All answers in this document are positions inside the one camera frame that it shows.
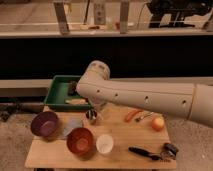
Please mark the orange carrot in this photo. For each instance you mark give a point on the orange carrot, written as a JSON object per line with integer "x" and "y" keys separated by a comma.
{"x": 131, "y": 114}

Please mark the small metal cup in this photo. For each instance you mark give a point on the small metal cup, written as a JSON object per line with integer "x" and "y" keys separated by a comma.
{"x": 91, "y": 115}

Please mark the orange-brown bowl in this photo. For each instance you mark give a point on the orange-brown bowl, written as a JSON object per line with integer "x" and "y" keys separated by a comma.
{"x": 80, "y": 141}

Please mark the grey metal post right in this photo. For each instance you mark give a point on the grey metal post right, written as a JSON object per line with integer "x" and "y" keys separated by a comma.
{"x": 124, "y": 10}

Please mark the grey metal post middle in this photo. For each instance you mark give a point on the grey metal post middle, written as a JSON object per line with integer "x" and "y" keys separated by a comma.
{"x": 99, "y": 12}

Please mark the green plastic tray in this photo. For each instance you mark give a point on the green plastic tray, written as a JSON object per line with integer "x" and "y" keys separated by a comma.
{"x": 58, "y": 94}

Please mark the orange fruit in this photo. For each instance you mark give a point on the orange fruit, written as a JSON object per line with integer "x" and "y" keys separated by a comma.
{"x": 158, "y": 124}

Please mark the black handled brush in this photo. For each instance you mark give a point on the black handled brush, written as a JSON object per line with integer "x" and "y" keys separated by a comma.
{"x": 144, "y": 153}

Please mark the yellow banana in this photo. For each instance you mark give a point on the yellow banana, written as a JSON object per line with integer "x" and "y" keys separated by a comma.
{"x": 76, "y": 101}

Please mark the purple bowl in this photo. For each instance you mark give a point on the purple bowl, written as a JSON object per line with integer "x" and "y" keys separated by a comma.
{"x": 44, "y": 124}

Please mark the grey metal post left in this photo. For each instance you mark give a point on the grey metal post left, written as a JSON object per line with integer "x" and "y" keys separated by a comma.
{"x": 61, "y": 17}

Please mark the black machine in background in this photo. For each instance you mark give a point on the black machine in background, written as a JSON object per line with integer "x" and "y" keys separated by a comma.
{"x": 178, "y": 9}

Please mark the metal fork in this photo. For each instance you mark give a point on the metal fork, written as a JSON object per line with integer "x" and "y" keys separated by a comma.
{"x": 143, "y": 117}

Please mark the light blue towel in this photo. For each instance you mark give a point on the light blue towel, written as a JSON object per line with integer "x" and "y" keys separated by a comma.
{"x": 72, "y": 124}

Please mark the grey metal post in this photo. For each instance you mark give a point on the grey metal post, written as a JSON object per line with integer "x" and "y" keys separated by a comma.
{"x": 61, "y": 17}
{"x": 99, "y": 12}
{"x": 124, "y": 10}

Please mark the dark grape bunch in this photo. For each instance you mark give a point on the dark grape bunch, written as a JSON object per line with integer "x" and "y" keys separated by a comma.
{"x": 72, "y": 87}

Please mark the white cup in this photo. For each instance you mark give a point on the white cup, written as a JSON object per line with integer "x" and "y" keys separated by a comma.
{"x": 104, "y": 144}

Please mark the dark small object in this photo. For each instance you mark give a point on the dark small object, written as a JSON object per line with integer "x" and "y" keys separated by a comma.
{"x": 169, "y": 151}

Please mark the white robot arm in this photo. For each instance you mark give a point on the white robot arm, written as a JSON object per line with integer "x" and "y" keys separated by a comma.
{"x": 186, "y": 100}

